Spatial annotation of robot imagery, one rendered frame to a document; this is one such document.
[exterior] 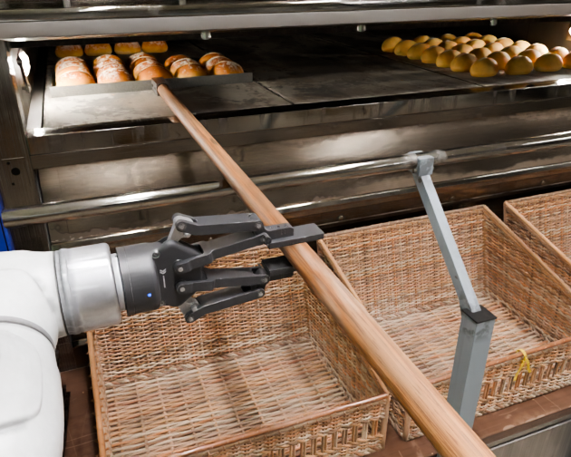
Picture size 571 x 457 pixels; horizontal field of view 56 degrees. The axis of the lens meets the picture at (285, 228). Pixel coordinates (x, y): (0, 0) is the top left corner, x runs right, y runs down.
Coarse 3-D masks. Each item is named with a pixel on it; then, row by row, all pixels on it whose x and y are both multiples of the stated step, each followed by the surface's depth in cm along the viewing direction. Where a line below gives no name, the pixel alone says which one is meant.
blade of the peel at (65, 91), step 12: (84, 84) 141; (96, 84) 142; (108, 84) 144; (120, 84) 145; (132, 84) 146; (144, 84) 147; (180, 84) 150; (192, 84) 152; (204, 84) 153; (216, 84) 154; (60, 96) 140
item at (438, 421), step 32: (192, 128) 106; (224, 160) 88; (256, 192) 76; (288, 256) 63; (320, 288) 56; (352, 320) 50; (384, 352) 46; (416, 384) 42; (416, 416) 41; (448, 416) 40; (448, 448) 38; (480, 448) 37
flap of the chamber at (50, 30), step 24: (0, 24) 87; (24, 24) 88; (48, 24) 89; (72, 24) 91; (96, 24) 92; (120, 24) 93; (144, 24) 95; (168, 24) 96; (192, 24) 98; (216, 24) 99; (240, 24) 101; (264, 24) 102; (288, 24) 104; (312, 24) 106; (336, 24) 109
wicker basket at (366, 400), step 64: (256, 256) 136; (256, 320) 139; (320, 320) 136; (128, 384) 129; (192, 384) 129; (256, 384) 129; (320, 384) 129; (384, 384) 108; (128, 448) 113; (192, 448) 95; (256, 448) 100; (320, 448) 113
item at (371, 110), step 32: (384, 96) 141; (416, 96) 141; (448, 96) 142; (480, 96) 146; (512, 96) 150; (544, 96) 154; (64, 128) 115; (96, 128) 115; (128, 128) 116; (160, 128) 118; (224, 128) 124; (256, 128) 126
